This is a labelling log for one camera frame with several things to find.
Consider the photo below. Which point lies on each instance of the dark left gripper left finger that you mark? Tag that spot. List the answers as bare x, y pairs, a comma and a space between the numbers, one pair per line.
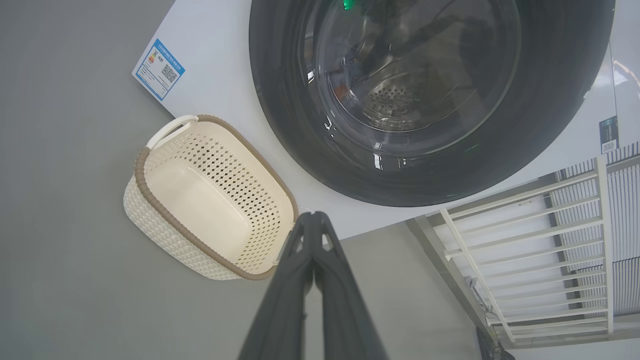
280, 310

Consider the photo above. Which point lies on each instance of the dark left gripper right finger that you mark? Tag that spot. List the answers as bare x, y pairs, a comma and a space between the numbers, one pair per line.
350, 310

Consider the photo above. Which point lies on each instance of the black round glass washer door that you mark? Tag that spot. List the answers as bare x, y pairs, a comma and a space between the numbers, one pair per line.
280, 100

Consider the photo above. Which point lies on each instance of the cream perforated laundry basket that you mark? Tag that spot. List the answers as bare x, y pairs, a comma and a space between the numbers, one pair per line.
200, 200

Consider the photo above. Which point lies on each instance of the white front-load washing machine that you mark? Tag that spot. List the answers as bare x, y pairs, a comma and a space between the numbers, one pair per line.
225, 60

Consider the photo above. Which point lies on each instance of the white metal bar rack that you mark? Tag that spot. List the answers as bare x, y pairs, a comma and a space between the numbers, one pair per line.
603, 240

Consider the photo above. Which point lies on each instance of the blue energy label sticker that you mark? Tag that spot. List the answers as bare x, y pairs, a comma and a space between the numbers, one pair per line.
160, 70

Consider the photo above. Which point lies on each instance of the white slatted grille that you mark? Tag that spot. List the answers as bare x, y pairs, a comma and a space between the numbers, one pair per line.
627, 210

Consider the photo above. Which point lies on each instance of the dark blue QR code sticker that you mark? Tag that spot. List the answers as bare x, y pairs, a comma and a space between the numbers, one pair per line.
608, 132

